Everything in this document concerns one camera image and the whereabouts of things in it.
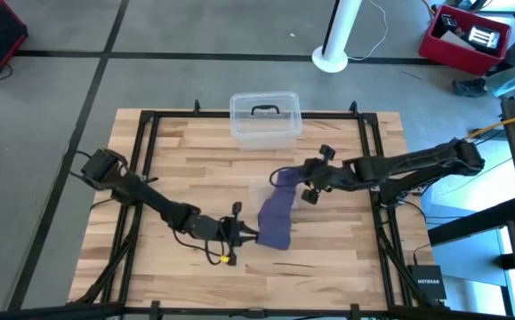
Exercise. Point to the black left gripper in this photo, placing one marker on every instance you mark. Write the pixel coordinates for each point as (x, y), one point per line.
(230, 231)

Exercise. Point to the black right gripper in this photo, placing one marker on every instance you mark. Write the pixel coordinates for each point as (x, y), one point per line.
(321, 175)

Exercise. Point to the purple elastic bandage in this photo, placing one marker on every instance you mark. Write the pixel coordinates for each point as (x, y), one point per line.
(277, 218)

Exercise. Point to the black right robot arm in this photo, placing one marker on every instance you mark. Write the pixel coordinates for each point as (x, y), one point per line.
(417, 164)

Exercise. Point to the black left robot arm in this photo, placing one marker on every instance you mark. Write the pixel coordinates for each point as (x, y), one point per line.
(150, 195)

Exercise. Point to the clear plastic storage box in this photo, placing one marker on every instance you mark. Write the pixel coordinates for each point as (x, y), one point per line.
(266, 142)

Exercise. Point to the white pole with round base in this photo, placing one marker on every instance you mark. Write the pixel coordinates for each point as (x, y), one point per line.
(330, 60)

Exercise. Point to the black Netgear router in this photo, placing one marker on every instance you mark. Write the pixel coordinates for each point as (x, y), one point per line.
(427, 282)

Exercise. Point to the red plastic crate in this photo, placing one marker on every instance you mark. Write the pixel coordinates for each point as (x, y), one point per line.
(453, 55)

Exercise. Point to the small black device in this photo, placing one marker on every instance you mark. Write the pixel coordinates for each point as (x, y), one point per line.
(448, 22)

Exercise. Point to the silver rectangular device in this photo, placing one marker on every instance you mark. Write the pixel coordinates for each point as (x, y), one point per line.
(484, 36)

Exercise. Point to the black aluminium table frame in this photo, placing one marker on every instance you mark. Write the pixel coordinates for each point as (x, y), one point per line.
(172, 114)

